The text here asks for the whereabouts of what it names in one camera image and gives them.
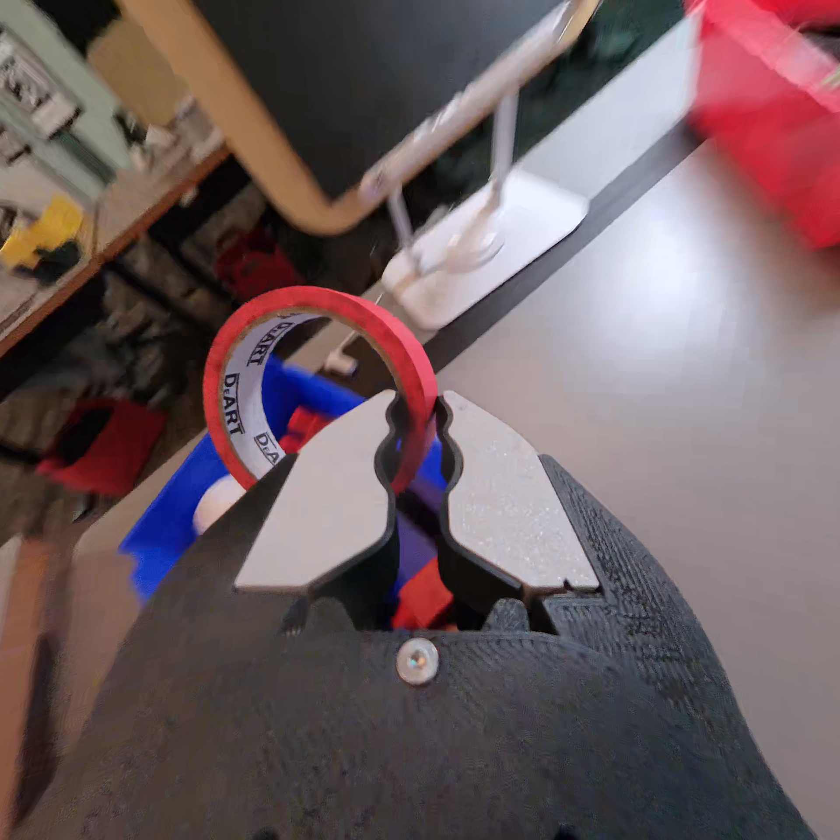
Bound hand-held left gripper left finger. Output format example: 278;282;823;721
234;389;401;632

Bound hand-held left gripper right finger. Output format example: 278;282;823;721
435;390;601;631

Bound blue plastic bin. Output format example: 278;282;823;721
118;354;460;632

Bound red masking tape roll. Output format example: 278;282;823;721
202;286;439;496

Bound red plastic bin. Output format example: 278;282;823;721
215;226;306;303
682;0;840;250

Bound red toy block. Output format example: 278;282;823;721
281;406;332;455

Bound white paper roll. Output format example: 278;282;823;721
192;474;249;536

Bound red bag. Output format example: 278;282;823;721
36;397;168;496

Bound wooden desk with black legs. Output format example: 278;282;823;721
0;147;231;358

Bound yellow plastic bin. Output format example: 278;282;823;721
0;196;86;271

